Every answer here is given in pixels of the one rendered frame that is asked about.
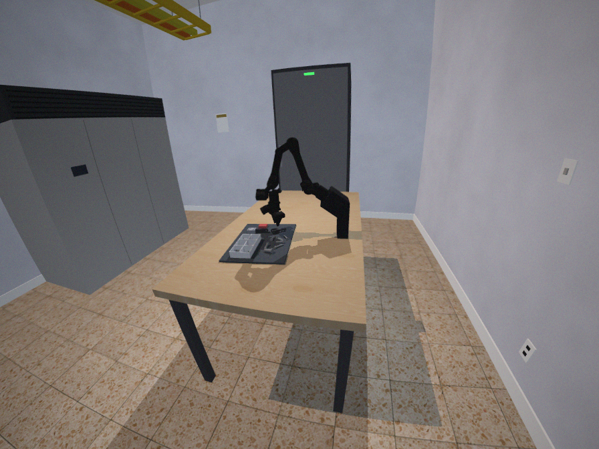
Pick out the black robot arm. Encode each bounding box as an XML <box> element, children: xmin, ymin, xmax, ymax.
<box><xmin>255</xmin><ymin>138</ymin><xmax>330</xmax><ymax>214</ymax></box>

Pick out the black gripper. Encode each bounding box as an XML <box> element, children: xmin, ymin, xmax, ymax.
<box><xmin>268</xmin><ymin>200</ymin><xmax>285</xmax><ymax>227</ymax></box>

